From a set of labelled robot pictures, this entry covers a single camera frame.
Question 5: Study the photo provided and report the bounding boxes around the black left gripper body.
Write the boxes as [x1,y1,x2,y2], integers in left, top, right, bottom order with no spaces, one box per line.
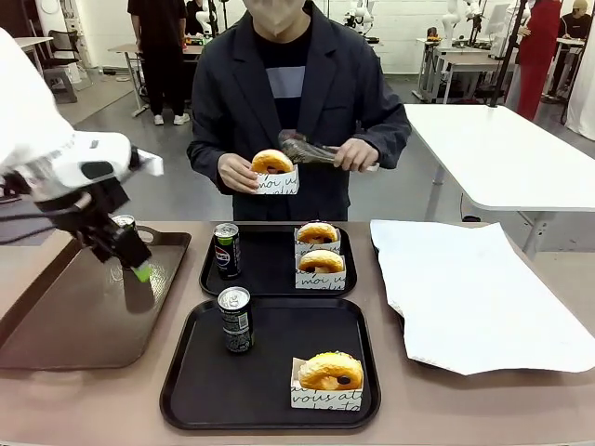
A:
[73,177,132,267]

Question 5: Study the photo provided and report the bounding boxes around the black serving tongs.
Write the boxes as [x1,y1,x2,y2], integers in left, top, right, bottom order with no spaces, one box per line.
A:
[277,129,378,174]

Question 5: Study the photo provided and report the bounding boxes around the person's right forearm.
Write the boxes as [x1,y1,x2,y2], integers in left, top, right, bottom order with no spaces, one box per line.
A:
[186,134,233,190]

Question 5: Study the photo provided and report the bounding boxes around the person's left forearm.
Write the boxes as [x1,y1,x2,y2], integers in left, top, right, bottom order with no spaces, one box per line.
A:
[369,118,414,169]

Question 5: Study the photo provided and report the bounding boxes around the person's right hand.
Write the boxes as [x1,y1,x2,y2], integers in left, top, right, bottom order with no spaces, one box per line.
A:
[218,152,259,193]

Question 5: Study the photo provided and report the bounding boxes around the person's left hand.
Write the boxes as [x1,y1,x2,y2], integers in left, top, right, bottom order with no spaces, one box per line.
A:
[334,138,382,174]

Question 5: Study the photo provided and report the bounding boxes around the brown plastic tray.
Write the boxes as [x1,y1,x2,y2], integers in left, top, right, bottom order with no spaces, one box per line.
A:
[0,226,193,372]

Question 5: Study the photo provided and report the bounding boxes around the black plastic tray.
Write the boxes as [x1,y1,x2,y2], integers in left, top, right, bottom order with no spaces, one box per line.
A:
[199,222,359,299]
[159,296,383,431]

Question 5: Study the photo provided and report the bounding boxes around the grey background table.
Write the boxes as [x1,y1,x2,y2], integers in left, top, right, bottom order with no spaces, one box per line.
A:
[415,35,518,106]
[107,43,206,118]

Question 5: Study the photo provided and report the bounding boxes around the black office chair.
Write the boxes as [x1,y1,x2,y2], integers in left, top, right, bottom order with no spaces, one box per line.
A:
[45,29,81,104]

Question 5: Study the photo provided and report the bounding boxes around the bystander in black clothes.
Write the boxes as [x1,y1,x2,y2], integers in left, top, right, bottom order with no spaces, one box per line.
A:
[126,0,192,127]

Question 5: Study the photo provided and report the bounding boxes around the person in dark jacket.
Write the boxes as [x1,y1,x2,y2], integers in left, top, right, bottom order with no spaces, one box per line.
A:
[186,0,414,223]

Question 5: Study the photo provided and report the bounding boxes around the white paper sheet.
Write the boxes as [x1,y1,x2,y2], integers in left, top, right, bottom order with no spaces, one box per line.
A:
[369,218,595,377]

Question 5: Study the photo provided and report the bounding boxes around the white table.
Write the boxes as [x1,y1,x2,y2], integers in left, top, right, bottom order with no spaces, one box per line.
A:
[403,102,595,262]

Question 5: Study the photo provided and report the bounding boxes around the bystander in red clothes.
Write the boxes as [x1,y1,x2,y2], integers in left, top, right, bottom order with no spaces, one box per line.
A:
[516,0,562,124]

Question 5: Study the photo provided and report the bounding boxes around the seated bystander in black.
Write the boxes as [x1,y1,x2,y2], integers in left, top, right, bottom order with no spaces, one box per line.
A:
[556,0,595,102]

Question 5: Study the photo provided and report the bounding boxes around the black camera pole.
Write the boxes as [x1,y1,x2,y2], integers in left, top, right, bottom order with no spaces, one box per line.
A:
[486,0,527,110]

